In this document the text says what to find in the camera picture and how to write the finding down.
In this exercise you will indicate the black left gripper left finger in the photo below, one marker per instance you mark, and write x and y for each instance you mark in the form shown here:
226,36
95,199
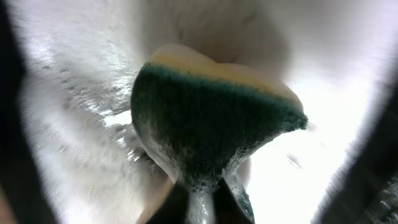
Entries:
173,210

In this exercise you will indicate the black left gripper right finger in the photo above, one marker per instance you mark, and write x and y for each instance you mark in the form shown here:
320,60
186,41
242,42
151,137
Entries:
227,209

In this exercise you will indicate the green yellow sponge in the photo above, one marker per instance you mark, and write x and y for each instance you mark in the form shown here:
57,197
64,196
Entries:
199,120

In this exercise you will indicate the black rectangular soap tray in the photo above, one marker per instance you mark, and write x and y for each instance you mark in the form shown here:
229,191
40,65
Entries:
82,58

